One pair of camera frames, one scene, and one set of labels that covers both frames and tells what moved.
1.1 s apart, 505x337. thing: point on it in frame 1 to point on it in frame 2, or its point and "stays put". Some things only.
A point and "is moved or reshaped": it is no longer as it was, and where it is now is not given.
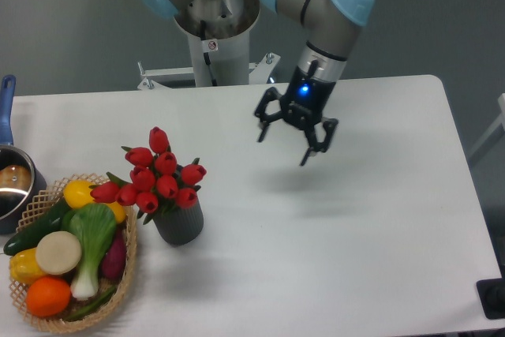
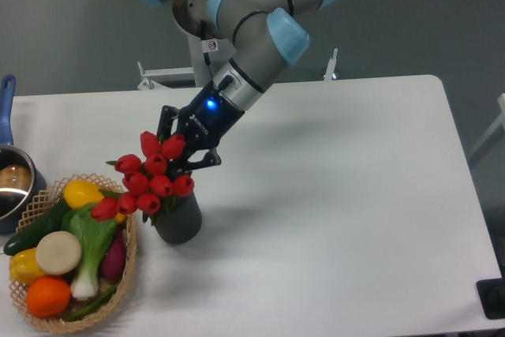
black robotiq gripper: (302, 107) to (204, 120)
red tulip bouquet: (155, 180) is moved or reshaped
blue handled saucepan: (20, 178) stays put
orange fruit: (48, 297) stays put
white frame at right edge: (492, 129) stays put
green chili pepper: (91, 305) stays put
